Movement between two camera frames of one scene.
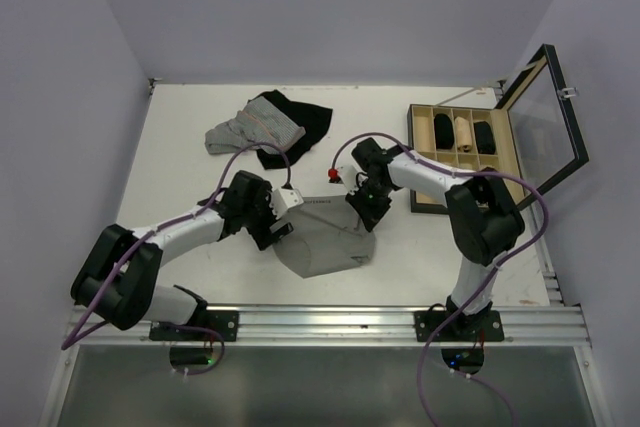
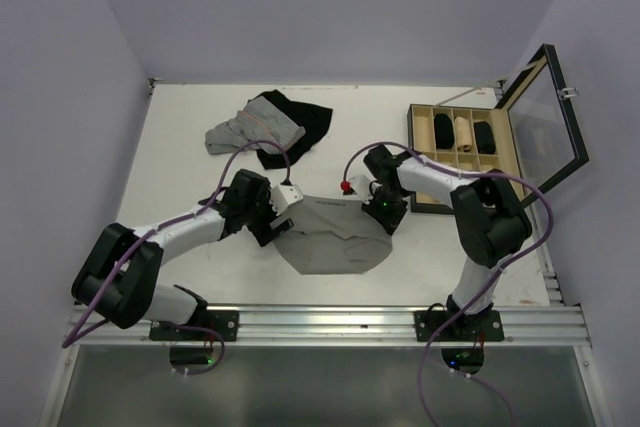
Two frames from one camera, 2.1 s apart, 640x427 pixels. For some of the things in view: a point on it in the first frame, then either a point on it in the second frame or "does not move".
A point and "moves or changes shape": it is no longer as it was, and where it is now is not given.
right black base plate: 462,327 does not move
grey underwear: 329,235 moves or changes shape
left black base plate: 225,323 does not move
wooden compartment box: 465,139 does not move
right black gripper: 370,214 to 389,220
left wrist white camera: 283,199 does not move
